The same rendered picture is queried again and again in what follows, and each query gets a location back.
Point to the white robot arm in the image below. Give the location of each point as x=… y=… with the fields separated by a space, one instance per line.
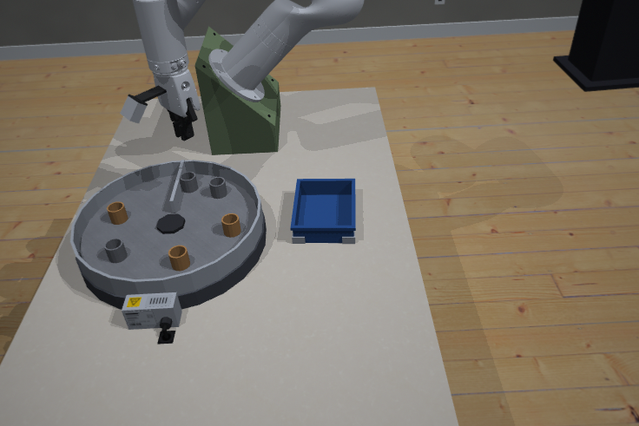
x=278 y=29

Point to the bronze bushing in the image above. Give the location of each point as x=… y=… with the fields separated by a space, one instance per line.
x=179 y=258
x=117 y=213
x=231 y=225

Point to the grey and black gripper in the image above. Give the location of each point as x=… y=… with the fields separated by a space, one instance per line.
x=181 y=100

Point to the grey steel bushing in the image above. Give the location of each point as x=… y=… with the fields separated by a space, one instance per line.
x=218 y=187
x=188 y=182
x=115 y=250

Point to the blue open-top crate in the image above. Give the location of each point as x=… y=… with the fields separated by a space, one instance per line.
x=324 y=211

